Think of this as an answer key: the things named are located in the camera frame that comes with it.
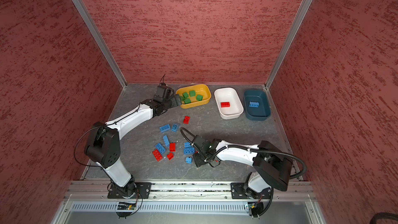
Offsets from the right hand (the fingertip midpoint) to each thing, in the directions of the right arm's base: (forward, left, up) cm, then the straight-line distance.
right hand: (199, 164), depth 82 cm
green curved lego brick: (+51, +10, +1) cm, 52 cm away
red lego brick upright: (+10, +16, +1) cm, 19 cm away
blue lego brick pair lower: (+8, +6, -1) cm, 10 cm away
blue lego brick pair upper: (+11, +7, +1) cm, 13 cm away
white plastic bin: (+49, -23, +2) cm, 54 cm away
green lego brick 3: (+45, +8, 0) cm, 46 cm away
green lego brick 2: (+47, -1, +1) cm, 47 cm away
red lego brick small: (+5, +17, 0) cm, 17 cm away
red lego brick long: (+5, +23, +1) cm, 24 cm away
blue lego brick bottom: (+10, +23, 0) cm, 25 cm away
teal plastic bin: (+32, -43, 0) cm, 54 cm away
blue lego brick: (+39, -39, +1) cm, 55 cm away
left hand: (+33, +15, +14) cm, 38 cm away
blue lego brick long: (+23, +21, +1) cm, 31 cm away
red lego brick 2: (+29, +8, 0) cm, 30 cm away
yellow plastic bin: (+53, -3, +3) cm, 53 cm away
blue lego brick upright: (+22, +15, +1) cm, 27 cm away
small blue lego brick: (+2, +6, +1) cm, 6 cm away
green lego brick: (+51, +5, +1) cm, 51 cm away
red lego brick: (+40, -19, +1) cm, 44 cm away
